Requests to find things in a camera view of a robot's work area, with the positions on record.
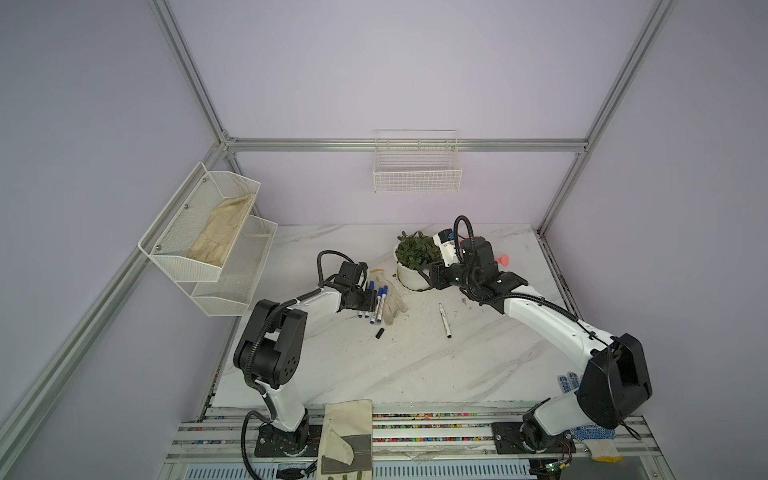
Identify aluminium frame rails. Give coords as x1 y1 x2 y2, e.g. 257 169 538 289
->
0 0 679 480

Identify blue dotted work glove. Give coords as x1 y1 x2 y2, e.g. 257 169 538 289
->
556 371 624 464

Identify green potted plant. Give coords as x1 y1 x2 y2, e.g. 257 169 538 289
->
394 231 441 292

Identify white two-tier mesh rack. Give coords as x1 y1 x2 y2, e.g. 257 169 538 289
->
138 163 277 317

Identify white wire wall basket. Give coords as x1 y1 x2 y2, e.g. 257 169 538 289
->
373 129 463 194

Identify pink watering can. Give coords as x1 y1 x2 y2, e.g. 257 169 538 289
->
495 254 510 267

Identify right black corrugated cable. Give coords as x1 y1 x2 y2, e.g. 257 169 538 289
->
452 215 478 283

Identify beige glove in rack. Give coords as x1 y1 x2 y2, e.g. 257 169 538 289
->
187 194 255 267

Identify left black corrugated cable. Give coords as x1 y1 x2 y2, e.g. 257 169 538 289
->
239 250 355 480

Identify beige canvas glove front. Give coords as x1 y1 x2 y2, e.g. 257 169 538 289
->
317 399 373 480

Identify black corrugated cable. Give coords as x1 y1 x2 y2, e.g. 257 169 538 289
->
452 215 478 283
239 250 355 480

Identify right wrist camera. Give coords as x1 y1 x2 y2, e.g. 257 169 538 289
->
433 228 460 267

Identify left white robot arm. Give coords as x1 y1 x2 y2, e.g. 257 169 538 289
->
233 250 377 456

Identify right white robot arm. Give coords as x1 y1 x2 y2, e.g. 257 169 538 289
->
429 229 653 453

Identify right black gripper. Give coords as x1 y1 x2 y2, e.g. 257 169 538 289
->
415 256 477 291

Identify white knit work glove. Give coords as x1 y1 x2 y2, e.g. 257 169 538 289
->
370 269 408 326

